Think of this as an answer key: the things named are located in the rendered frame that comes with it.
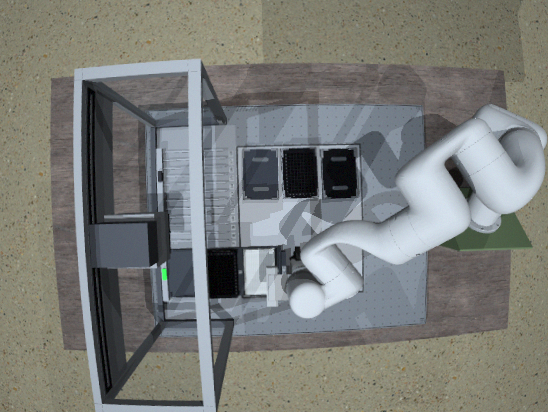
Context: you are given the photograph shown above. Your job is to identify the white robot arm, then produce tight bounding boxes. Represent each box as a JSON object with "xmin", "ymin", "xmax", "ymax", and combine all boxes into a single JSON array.
[{"xmin": 266, "ymin": 104, "xmax": 548, "ymax": 318}]

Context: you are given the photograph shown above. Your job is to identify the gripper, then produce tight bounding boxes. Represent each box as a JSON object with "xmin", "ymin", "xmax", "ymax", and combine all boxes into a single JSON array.
[{"xmin": 289, "ymin": 246, "xmax": 310, "ymax": 274}]

